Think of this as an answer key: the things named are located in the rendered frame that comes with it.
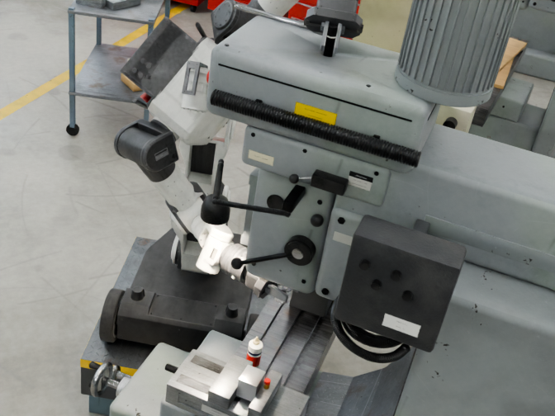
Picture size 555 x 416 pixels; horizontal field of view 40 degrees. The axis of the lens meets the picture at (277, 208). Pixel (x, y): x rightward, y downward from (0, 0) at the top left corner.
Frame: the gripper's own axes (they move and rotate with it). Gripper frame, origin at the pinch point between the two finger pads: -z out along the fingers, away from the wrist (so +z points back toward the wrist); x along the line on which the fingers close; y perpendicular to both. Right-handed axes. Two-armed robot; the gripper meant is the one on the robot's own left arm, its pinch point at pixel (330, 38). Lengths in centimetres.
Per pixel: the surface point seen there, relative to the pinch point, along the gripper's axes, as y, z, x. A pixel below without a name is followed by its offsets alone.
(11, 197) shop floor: -259, 61, 156
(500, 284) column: -18, -40, -44
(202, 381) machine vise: -74, -60, 17
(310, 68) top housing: 2.0, -10.1, 2.9
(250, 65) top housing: 0.4, -10.8, 15.2
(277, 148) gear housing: -14.0, -20.5, 7.1
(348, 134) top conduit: -1.2, -21.8, -6.8
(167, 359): -113, -46, 32
